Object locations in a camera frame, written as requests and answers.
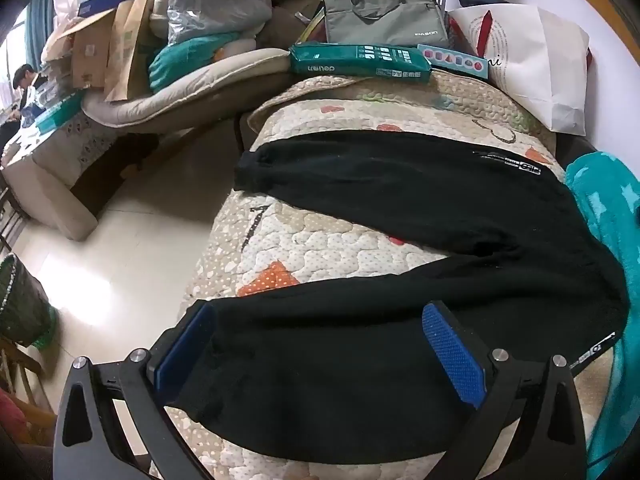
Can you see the teal flat package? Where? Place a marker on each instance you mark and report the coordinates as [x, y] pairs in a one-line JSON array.
[[57, 112]]

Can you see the person's leg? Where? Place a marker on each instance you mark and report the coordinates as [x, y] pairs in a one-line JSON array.
[[25, 462]]

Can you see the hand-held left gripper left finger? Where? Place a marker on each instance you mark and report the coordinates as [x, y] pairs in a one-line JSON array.
[[182, 355]]

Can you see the brown paper bag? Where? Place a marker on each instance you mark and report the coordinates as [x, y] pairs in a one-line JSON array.
[[125, 50]]

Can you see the table with beige cloth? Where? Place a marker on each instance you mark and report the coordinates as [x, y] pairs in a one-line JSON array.
[[55, 185]]

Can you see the wooden chair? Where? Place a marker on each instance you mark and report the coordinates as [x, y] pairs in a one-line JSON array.
[[32, 412]]

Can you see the clear plastic bag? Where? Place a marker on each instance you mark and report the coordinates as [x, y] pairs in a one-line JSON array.
[[215, 5]]

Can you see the teal pillow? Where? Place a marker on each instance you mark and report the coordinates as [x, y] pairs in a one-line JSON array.
[[175, 62]]

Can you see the green wastebasket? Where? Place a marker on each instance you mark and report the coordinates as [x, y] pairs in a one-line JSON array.
[[20, 305]]

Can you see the teal fleece blanket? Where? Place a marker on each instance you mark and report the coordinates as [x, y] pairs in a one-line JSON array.
[[610, 210]]

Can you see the grey laptop bag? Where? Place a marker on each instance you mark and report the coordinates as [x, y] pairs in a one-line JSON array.
[[385, 25]]

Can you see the black pants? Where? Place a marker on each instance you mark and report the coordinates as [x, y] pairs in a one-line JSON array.
[[400, 310]]

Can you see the beige cushion pad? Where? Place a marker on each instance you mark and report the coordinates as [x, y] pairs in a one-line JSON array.
[[200, 80]]

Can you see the patterned quilted blanket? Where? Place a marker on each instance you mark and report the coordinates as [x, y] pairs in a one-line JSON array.
[[310, 245]]

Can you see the light blue shapes box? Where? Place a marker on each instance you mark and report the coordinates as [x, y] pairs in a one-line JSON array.
[[450, 60]]

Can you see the green paper ream pack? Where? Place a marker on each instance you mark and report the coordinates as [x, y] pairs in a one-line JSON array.
[[350, 60]]

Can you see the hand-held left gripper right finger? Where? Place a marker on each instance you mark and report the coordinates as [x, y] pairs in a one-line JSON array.
[[452, 355]]

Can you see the dark metal chair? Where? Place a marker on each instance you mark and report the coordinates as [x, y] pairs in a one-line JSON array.
[[7, 220]]

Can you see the white paper bag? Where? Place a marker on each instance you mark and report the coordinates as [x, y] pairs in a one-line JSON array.
[[540, 70]]

